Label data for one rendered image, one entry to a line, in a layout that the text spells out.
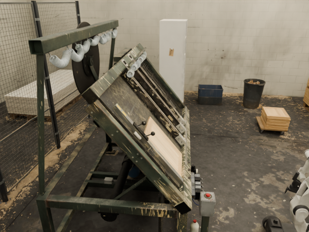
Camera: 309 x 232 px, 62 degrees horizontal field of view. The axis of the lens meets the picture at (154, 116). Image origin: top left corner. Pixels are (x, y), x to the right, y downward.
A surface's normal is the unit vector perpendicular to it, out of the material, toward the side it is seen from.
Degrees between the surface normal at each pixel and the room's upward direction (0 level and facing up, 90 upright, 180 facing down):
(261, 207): 0
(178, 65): 90
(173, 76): 90
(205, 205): 90
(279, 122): 90
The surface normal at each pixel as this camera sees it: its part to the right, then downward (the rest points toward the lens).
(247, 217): 0.00, -0.91
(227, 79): -0.18, 0.40
